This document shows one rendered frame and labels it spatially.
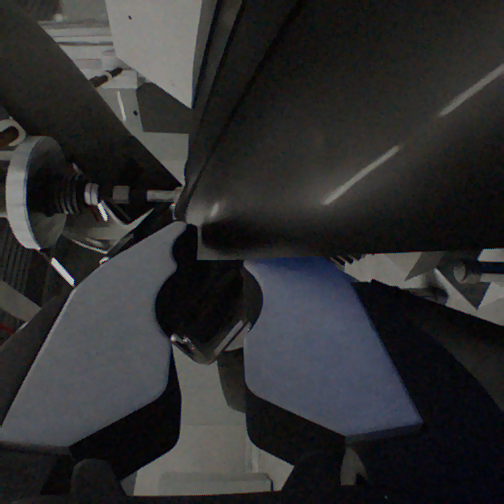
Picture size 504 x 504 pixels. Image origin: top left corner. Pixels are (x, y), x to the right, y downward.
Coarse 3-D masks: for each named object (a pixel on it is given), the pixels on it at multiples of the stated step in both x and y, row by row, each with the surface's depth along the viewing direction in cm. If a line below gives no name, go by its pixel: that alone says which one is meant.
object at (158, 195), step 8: (104, 192) 23; (112, 192) 23; (120, 192) 23; (128, 192) 23; (136, 192) 23; (144, 192) 24; (152, 192) 24; (160, 192) 24; (168, 192) 24; (120, 200) 23; (128, 200) 23; (136, 200) 24; (144, 200) 24; (152, 200) 24; (160, 200) 24; (168, 200) 24
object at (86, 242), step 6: (60, 234) 48; (66, 234) 49; (72, 234) 52; (72, 240) 46; (78, 240) 47; (84, 240) 48; (90, 240) 52; (84, 246) 45; (90, 246) 44; (96, 246) 44; (102, 246) 45; (108, 246) 47; (102, 252) 42
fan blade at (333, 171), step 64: (256, 0) 7; (320, 0) 5; (384, 0) 4; (448, 0) 3; (256, 64) 7; (320, 64) 5; (384, 64) 4; (448, 64) 3; (192, 128) 14; (256, 128) 8; (320, 128) 6; (384, 128) 4; (448, 128) 4; (192, 192) 15; (256, 192) 8; (320, 192) 6; (384, 192) 5; (448, 192) 4; (256, 256) 9
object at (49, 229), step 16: (32, 144) 21; (48, 144) 22; (0, 160) 24; (16, 160) 20; (32, 160) 20; (48, 160) 23; (64, 160) 25; (16, 176) 20; (32, 176) 21; (16, 192) 20; (32, 192) 21; (16, 208) 20; (32, 208) 21; (16, 224) 20; (32, 224) 21; (48, 224) 23; (32, 240) 21; (48, 240) 23
